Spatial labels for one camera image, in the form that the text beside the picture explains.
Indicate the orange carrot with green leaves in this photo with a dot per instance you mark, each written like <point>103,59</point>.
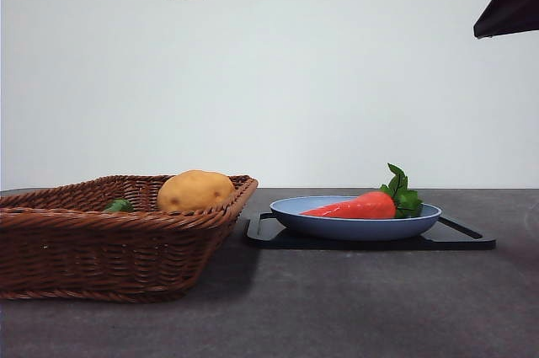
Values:
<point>358,207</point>

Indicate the blue round plate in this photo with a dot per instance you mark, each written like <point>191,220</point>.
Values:
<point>337,229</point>

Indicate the black flat tray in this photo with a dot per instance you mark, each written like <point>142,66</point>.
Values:
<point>269,240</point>

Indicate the yellow-brown potato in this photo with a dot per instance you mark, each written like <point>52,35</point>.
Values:
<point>193,190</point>

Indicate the green chili pepper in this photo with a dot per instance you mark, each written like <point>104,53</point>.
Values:
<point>119,206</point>

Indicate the brown wicker basket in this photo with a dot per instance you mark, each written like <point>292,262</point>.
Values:
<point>105,257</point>

